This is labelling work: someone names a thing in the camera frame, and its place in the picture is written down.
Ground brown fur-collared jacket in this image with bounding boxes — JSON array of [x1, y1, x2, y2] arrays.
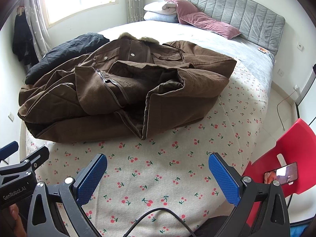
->
[[18, 33, 236, 143]]

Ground hanging black clothes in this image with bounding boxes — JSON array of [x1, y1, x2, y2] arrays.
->
[[12, 7, 39, 66]]

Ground person's left hand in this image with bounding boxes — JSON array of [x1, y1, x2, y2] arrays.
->
[[0, 204, 27, 237]]

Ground cherry print blanket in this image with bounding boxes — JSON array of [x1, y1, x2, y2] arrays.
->
[[26, 63, 269, 236]]

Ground smartphone on chair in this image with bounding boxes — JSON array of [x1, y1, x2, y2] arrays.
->
[[264, 162, 298, 185]]

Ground bed with grey sheet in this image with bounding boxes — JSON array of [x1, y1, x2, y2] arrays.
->
[[18, 22, 274, 236]]

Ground red plastic chair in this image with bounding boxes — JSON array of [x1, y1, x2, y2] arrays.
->
[[242, 118, 316, 228]]

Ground black quilted jacket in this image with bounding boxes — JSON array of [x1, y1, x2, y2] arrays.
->
[[25, 33, 110, 85]]

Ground small packet on bed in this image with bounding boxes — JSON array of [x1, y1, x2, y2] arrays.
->
[[258, 47, 270, 54]]

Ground left grey curtain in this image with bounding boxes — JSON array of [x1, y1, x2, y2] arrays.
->
[[24, 0, 52, 61]]

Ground grey curtain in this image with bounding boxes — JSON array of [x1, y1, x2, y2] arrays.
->
[[24, 0, 52, 61], [126, 0, 144, 23]]

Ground grey padded headboard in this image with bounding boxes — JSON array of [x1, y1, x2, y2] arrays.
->
[[188, 0, 285, 55]]

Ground pink velvet pillow front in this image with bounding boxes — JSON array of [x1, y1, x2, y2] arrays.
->
[[181, 12, 241, 40]]

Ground pink velvet pillow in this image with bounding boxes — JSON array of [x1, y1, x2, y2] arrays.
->
[[164, 0, 199, 19], [181, 12, 241, 40]]

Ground folded light blue blanket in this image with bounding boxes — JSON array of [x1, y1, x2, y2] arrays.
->
[[144, 11, 179, 23]]

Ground pink velvet pillow back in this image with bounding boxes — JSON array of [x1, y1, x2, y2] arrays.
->
[[164, 0, 199, 19]]

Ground folded cream blanket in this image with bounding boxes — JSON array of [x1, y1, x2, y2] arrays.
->
[[144, 1, 177, 15]]

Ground right grey curtain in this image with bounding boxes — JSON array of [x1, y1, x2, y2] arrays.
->
[[126, 0, 144, 23]]

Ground white wall socket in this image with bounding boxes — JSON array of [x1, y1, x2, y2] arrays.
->
[[8, 113, 14, 122]]

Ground black cable near camera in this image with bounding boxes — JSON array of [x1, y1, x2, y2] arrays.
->
[[122, 206, 197, 237]]

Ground charging cable on floor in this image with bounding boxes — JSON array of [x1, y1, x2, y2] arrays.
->
[[276, 87, 301, 131]]

